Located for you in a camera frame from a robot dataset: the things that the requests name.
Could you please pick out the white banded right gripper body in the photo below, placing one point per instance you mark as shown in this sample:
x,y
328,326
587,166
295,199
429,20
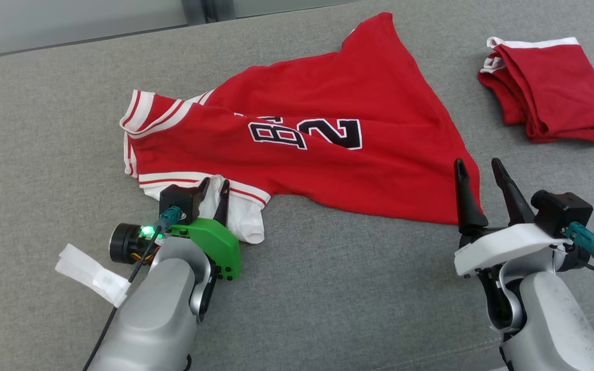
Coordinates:
x,y
503,245

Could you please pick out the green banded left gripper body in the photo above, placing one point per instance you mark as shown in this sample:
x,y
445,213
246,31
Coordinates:
x,y
214,242

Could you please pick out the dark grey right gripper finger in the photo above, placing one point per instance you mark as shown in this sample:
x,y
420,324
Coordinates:
x,y
513,198
469,206

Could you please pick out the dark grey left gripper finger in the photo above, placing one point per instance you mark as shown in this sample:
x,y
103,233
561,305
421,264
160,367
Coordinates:
x,y
202,190
223,206

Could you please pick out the red white basketball jersey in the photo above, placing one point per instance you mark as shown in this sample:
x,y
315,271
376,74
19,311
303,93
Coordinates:
x,y
379,170

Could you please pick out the red shorts with white trim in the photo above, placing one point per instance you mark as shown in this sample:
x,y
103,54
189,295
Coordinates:
x,y
555,93

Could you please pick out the white tape tag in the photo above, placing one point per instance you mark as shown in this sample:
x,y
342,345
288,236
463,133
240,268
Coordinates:
x,y
91,275

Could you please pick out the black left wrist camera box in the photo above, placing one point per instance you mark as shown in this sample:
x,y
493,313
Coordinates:
x,y
178,198

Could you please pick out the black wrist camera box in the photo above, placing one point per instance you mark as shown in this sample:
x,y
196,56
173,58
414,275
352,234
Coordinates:
x,y
562,211
178,198

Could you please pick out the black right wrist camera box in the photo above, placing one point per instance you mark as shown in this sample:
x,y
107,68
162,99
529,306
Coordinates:
x,y
562,211

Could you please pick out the grey partition post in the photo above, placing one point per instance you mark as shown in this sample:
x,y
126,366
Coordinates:
x,y
194,10

